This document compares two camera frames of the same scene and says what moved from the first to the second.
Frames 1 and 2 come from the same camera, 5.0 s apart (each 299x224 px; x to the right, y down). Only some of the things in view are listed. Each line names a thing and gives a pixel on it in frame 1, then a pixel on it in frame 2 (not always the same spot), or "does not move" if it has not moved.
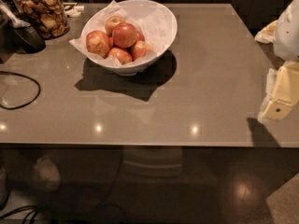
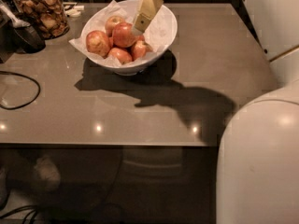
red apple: [124, 35] does not move
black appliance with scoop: [17, 34] does not move
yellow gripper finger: [282, 92] → [150, 4]
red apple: [97, 43] does not move
